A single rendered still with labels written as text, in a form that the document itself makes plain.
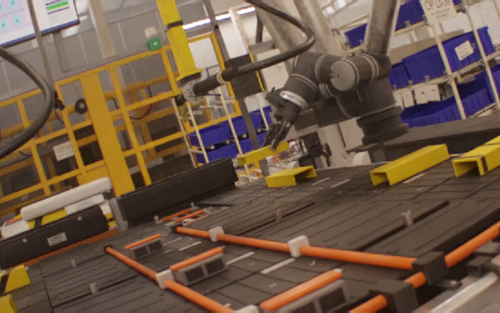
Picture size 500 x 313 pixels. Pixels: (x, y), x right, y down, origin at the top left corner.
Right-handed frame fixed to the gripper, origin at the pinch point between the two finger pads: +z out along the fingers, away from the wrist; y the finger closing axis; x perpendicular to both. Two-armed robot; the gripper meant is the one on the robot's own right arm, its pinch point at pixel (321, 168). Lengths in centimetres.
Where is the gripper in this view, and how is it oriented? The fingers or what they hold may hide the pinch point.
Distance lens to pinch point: 277.6
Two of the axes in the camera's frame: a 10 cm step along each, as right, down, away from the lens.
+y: 8.6, -3.2, 4.0
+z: 3.2, 9.4, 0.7
